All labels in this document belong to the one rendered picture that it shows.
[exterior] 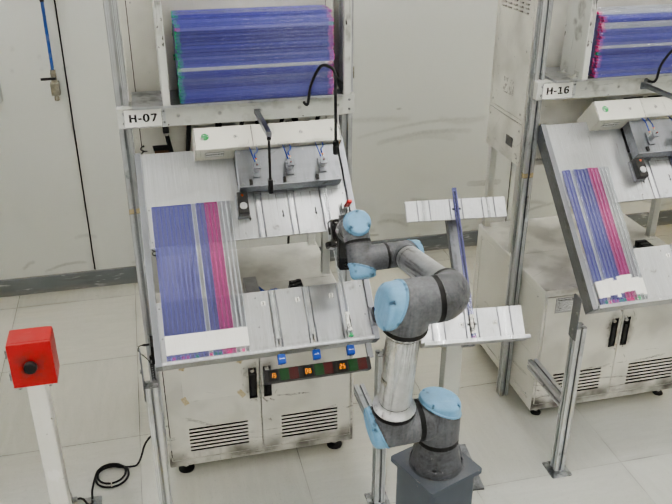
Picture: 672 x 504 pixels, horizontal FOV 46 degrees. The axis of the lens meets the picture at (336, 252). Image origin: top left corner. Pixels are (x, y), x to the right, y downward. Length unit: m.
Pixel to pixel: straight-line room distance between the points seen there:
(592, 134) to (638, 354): 0.96
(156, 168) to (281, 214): 0.43
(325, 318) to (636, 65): 1.45
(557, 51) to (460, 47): 1.35
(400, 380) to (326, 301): 0.61
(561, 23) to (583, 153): 0.48
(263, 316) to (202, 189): 0.47
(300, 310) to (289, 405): 0.58
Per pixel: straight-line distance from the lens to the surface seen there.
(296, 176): 2.62
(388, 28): 4.28
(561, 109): 3.22
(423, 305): 1.86
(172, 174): 2.66
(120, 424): 3.46
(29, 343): 2.57
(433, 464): 2.27
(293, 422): 3.05
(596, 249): 2.91
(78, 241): 4.42
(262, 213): 2.62
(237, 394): 2.93
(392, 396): 2.06
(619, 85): 3.13
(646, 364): 3.57
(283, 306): 2.52
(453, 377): 2.86
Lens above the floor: 2.07
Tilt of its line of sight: 26 degrees down
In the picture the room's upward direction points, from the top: straight up
